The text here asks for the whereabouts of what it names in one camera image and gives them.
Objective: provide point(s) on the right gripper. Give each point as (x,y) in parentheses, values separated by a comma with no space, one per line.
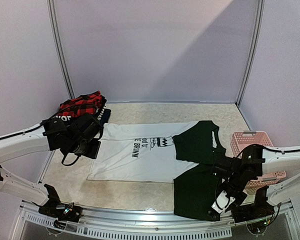
(219,170)

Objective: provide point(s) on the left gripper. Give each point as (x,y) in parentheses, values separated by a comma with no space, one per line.
(93,153)

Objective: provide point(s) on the white cloth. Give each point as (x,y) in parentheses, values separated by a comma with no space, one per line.
(157,152)

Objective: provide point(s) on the red black plaid shirt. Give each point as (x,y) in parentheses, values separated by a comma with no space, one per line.
(72,109)

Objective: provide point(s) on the dark green garment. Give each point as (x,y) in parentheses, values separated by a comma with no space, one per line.
(195,189)

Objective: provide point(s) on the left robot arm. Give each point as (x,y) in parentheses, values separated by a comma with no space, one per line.
(79,138)

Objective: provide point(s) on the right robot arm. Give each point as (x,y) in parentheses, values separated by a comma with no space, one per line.
(237,172)

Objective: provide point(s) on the pink plastic laundry basket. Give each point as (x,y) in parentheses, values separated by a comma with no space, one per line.
(246,145)

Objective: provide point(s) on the folded navy blue garment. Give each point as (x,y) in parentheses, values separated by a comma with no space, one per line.
(105,116)

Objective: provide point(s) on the folded black garment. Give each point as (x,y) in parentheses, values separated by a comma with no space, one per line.
(100,111)

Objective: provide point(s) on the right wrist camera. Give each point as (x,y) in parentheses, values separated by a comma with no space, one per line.
(222,202)

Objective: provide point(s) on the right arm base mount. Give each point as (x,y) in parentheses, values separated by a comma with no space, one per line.
(258,209)

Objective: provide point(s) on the aluminium front rail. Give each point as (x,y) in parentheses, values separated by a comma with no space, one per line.
(113,224)

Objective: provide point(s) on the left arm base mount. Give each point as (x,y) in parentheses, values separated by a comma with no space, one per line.
(56,209)

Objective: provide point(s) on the left aluminium corner post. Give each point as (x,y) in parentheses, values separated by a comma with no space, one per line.
(51,5)

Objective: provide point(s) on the aluminium corner post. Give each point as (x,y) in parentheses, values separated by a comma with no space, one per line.
(51,5)
(252,51)

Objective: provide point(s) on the right aluminium corner post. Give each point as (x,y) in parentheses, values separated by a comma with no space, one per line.
(252,51)

